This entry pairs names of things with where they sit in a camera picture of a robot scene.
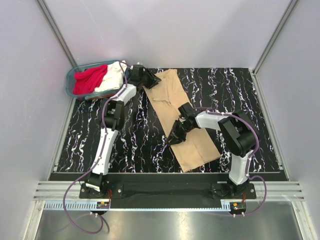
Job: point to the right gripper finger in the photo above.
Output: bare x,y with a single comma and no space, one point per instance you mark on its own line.
172,134
177,140

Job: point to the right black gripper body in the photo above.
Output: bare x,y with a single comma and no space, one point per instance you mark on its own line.
181,129

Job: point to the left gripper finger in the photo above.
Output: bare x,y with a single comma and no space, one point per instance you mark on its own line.
151,84
153,78

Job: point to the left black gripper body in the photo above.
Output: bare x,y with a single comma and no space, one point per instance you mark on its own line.
146,79

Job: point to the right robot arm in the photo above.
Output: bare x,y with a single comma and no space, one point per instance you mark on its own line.
240,137

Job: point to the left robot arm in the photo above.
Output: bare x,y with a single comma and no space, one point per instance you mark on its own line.
113,120

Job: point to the white shirt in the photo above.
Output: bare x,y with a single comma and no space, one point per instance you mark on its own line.
113,79

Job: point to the red shirt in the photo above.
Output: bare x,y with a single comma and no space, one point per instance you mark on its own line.
88,80

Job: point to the teal laundry basket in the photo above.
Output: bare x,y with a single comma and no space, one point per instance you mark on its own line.
70,81

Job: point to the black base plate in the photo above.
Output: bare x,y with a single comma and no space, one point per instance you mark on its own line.
204,198

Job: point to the aluminium rail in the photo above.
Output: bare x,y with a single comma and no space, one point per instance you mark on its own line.
273,190

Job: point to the left aluminium frame post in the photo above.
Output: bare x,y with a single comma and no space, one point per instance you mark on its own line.
44,8

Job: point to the aluminium frame post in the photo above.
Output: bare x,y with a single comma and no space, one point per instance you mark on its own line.
44,8
275,35

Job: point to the white slotted cable duct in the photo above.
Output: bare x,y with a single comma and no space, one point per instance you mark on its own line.
99,206

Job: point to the right aluminium frame post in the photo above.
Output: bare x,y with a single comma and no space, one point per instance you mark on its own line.
275,35

